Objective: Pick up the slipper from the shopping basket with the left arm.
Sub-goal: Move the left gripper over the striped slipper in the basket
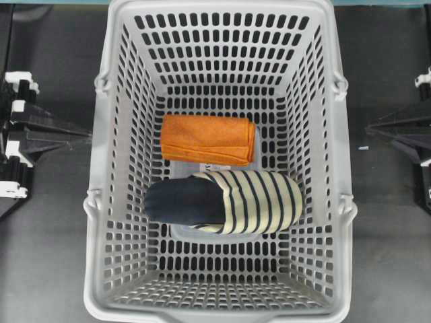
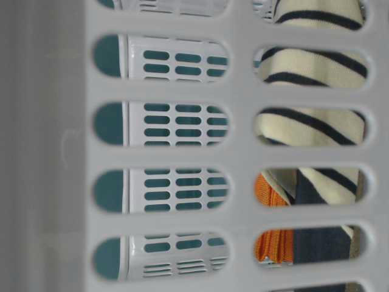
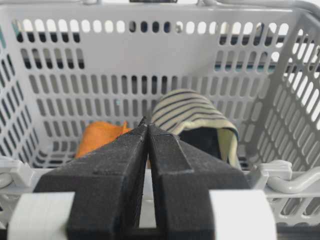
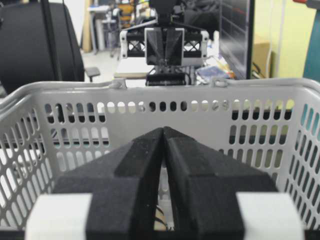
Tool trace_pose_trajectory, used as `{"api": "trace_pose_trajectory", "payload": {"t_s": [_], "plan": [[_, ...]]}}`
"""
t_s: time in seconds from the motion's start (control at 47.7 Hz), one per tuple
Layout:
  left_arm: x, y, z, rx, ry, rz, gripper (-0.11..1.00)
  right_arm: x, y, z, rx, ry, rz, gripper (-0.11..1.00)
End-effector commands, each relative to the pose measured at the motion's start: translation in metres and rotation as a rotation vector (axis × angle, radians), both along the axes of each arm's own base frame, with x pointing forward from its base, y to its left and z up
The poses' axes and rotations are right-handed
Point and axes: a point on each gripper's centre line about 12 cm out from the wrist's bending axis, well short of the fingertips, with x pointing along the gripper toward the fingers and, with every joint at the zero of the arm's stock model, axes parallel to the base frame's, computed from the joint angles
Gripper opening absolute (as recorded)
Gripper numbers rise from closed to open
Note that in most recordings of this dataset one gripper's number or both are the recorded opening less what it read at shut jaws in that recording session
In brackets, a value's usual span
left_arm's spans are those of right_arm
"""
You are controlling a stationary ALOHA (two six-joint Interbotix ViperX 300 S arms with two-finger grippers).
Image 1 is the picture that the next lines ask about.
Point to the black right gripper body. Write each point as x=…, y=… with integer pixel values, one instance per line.
x=422, y=83

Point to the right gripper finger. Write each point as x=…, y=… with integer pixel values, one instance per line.
x=401, y=123
x=416, y=154

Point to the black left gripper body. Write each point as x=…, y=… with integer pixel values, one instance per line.
x=17, y=90

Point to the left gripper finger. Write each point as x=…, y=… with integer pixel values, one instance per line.
x=36, y=118
x=30, y=148

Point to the striped cream navy slipper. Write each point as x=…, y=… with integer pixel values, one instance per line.
x=227, y=202

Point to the grey plastic shopping basket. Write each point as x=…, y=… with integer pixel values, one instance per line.
x=276, y=63

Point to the folded orange cloth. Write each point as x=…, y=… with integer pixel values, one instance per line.
x=217, y=140

